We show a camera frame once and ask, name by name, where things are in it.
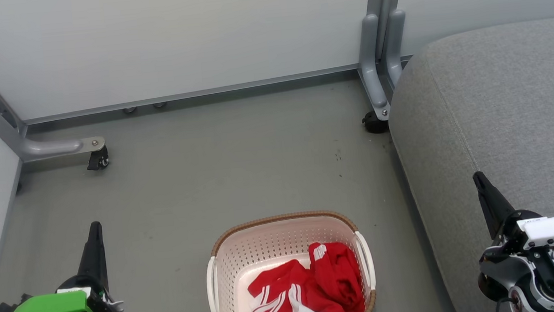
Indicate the red and white striped garment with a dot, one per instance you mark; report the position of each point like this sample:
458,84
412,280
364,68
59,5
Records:
278,286

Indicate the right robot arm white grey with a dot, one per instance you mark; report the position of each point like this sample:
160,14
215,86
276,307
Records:
545,293

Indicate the grey fabric sofa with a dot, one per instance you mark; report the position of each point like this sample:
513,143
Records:
503,106

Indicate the black caster wheel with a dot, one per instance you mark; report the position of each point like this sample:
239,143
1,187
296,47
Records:
98,160
373,123

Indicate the small round levelling foot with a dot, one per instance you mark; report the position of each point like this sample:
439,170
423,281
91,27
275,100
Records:
160,105
129,109

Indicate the white perforated laundry basket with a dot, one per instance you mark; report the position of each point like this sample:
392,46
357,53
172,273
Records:
265,247

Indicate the short grey partition foot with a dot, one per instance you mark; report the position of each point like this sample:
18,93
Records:
394,50

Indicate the grey partition bottom rail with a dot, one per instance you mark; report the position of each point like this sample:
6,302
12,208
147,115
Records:
201,93

